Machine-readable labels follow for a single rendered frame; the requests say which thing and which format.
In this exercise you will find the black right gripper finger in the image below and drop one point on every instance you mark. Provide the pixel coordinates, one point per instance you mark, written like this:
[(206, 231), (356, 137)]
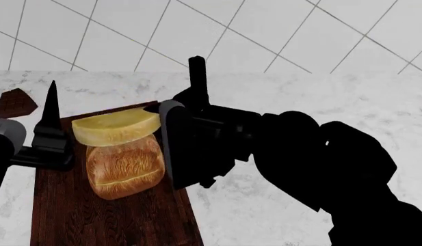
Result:
[(198, 77), (152, 109)]

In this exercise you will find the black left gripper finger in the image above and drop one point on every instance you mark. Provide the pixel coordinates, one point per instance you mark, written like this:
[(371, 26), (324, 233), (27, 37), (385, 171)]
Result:
[(52, 107)]

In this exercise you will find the yellow cheese wedge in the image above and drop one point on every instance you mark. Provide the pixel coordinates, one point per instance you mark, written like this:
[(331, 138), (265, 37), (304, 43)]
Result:
[(111, 129)]

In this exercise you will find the brown bread loaf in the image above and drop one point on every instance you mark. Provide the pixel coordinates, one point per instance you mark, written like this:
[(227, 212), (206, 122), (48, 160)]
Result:
[(125, 169)]

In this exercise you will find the brown chocolate bar piece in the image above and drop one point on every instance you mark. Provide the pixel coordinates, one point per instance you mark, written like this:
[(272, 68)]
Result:
[(15, 103)]

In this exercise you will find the dark wooden cutting board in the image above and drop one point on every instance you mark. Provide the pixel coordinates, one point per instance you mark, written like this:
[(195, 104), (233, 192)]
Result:
[(94, 220)]

